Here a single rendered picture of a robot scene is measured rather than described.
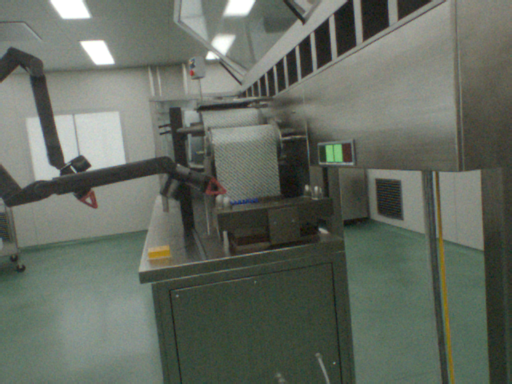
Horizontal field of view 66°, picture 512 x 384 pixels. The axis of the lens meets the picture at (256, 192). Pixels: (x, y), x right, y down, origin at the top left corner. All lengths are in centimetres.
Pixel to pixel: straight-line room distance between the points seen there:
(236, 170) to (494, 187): 86
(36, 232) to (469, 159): 701
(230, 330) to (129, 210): 588
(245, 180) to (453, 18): 92
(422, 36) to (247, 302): 88
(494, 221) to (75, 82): 678
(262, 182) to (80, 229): 593
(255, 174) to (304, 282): 44
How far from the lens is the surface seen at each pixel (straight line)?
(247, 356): 136
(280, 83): 178
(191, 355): 133
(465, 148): 80
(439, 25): 83
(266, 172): 149
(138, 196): 705
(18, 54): 186
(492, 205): 98
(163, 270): 123
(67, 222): 726
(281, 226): 129
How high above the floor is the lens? 121
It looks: 6 degrees down
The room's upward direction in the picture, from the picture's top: 6 degrees counter-clockwise
